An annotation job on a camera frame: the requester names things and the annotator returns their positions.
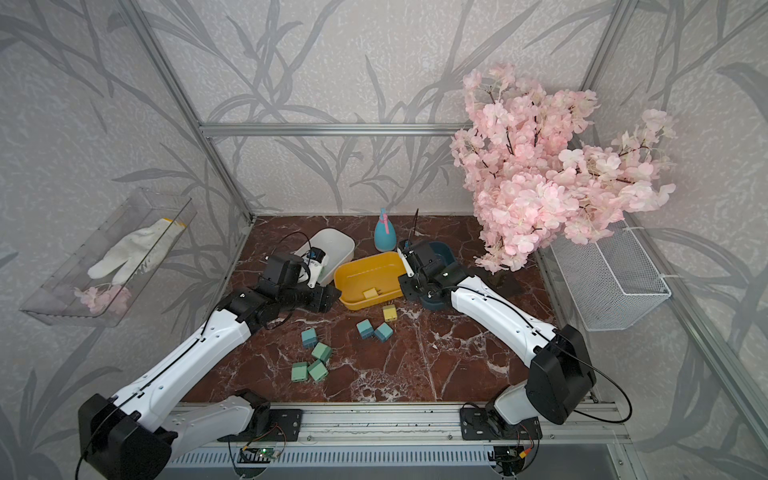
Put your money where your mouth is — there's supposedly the white wire mesh basket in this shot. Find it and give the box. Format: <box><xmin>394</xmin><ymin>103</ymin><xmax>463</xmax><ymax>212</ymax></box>
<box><xmin>551</xmin><ymin>220</ymin><xmax>671</xmax><ymax>332</ymax></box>

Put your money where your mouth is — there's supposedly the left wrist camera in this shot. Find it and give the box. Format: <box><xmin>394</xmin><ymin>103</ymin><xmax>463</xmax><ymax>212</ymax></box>
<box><xmin>303</xmin><ymin>247</ymin><xmax>327</xmax><ymax>289</ymax></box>

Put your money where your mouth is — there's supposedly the pink cherry blossom plant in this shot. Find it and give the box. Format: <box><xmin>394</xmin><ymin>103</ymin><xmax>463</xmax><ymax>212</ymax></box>
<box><xmin>451</xmin><ymin>64</ymin><xmax>676</xmax><ymax>273</ymax></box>

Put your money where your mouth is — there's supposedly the white storage box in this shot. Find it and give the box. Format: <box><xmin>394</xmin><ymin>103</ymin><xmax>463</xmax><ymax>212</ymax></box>
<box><xmin>294</xmin><ymin>228</ymin><xmax>355</xmax><ymax>286</ymax></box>

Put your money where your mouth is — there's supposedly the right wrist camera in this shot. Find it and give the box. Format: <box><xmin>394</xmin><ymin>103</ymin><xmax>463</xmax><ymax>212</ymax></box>
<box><xmin>397</xmin><ymin>239</ymin><xmax>414</xmax><ymax>278</ymax></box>

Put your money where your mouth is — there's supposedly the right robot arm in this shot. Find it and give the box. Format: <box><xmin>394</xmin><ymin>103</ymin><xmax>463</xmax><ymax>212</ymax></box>
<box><xmin>397</xmin><ymin>241</ymin><xmax>596</xmax><ymax>426</ymax></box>

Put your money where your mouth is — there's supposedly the yellow storage box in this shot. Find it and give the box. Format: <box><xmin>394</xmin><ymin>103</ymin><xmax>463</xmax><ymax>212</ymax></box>
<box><xmin>334</xmin><ymin>252</ymin><xmax>406</xmax><ymax>311</ymax></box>

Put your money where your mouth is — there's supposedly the dark teal storage box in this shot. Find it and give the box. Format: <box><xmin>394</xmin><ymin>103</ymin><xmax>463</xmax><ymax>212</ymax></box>
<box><xmin>415</xmin><ymin>241</ymin><xmax>456</xmax><ymax>272</ymax></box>

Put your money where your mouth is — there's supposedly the white work glove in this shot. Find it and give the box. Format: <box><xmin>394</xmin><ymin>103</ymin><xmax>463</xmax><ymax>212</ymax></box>
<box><xmin>87</xmin><ymin>218</ymin><xmax>186</xmax><ymax>285</ymax></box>

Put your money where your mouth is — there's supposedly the aluminium front rail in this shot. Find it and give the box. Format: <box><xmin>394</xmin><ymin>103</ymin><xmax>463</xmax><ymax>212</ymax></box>
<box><xmin>125</xmin><ymin>403</ymin><xmax>631</xmax><ymax>448</ymax></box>

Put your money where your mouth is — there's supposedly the clear acrylic wall shelf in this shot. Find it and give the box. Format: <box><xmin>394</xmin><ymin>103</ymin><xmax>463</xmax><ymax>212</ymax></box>
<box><xmin>20</xmin><ymin>188</ymin><xmax>197</xmax><ymax>327</ymax></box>

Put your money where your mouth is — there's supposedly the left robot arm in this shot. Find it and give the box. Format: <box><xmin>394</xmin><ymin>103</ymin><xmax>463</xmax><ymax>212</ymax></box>
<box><xmin>78</xmin><ymin>253</ymin><xmax>341</xmax><ymax>479</ymax></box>

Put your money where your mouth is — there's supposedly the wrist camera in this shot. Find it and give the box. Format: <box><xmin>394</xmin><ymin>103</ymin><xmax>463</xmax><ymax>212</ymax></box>
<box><xmin>303</xmin><ymin>247</ymin><xmax>327</xmax><ymax>289</ymax></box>
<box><xmin>397</xmin><ymin>239</ymin><xmax>414</xmax><ymax>278</ymax></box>

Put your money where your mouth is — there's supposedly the teal plug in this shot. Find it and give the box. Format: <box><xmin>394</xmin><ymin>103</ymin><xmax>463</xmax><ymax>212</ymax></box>
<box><xmin>374</xmin><ymin>323</ymin><xmax>394</xmax><ymax>342</ymax></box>
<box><xmin>301</xmin><ymin>328</ymin><xmax>319</xmax><ymax>349</ymax></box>
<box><xmin>356</xmin><ymin>319</ymin><xmax>375</xmax><ymax>339</ymax></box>

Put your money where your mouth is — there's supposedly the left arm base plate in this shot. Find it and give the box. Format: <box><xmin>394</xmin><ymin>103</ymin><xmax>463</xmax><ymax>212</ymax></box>
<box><xmin>218</xmin><ymin>408</ymin><xmax>303</xmax><ymax>443</ymax></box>

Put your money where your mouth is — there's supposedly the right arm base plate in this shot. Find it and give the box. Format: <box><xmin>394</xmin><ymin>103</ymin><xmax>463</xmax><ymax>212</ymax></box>
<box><xmin>459</xmin><ymin>402</ymin><xmax>542</xmax><ymax>445</ymax></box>

